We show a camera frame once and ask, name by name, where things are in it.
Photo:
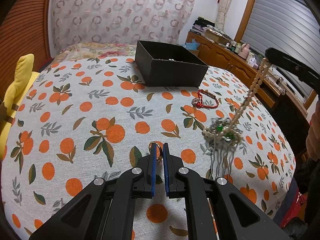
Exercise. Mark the wooden slatted panel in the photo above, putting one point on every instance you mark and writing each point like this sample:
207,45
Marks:
24,31

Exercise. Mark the orange print bedspread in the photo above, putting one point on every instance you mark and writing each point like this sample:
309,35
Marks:
95,118

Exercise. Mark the patterned headboard cushion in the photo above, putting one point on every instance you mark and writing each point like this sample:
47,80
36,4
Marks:
117,21

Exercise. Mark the cream curtain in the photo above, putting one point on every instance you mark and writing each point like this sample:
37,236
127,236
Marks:
223,8

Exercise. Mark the pink bottle on dresser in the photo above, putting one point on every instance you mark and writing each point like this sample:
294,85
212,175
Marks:
244,51

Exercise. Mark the silver green tassel hair comb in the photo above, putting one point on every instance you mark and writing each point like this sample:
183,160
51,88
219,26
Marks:
223,138

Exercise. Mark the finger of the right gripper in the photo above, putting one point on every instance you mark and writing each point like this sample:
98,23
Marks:
284,61

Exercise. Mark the yellow plush toy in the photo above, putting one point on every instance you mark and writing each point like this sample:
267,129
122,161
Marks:
24,78

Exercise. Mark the clutter pile on dresser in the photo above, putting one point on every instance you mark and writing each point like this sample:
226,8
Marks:
207,29

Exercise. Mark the wooden dresser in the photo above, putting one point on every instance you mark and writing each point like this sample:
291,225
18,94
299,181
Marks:
217,56

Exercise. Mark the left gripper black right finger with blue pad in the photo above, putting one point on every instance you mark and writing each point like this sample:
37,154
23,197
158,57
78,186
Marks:
215,209

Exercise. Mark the window roller blind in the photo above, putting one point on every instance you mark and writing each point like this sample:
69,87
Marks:
287,25

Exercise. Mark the black jewelry box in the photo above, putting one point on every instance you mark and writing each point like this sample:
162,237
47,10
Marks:
168,65

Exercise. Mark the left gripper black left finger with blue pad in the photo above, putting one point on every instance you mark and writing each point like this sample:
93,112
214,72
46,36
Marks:
104,209

